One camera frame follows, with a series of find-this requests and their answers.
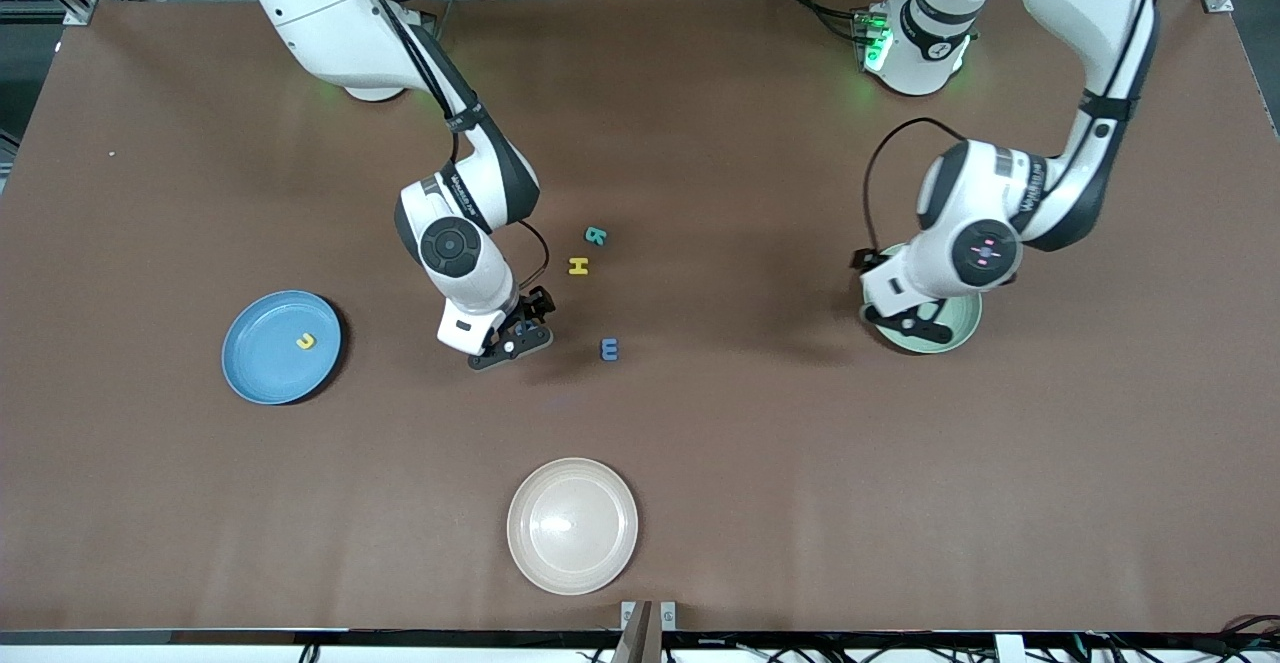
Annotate light green plate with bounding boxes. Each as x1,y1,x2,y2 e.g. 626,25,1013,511
868,243,983,355

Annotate beige plate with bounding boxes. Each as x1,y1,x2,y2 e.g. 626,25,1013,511
507,458,639,596

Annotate blue plate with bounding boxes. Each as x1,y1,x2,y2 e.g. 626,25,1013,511
222,290,343,406

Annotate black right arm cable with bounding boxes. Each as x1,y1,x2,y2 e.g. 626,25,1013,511
518,221,550,289

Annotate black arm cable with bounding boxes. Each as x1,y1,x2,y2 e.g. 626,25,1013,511
518,221,550,289
864,118,963,256

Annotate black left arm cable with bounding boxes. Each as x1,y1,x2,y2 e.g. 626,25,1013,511
864,118,963,256

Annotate metal bracket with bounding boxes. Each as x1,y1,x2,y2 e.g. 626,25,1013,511
621,600,677,634

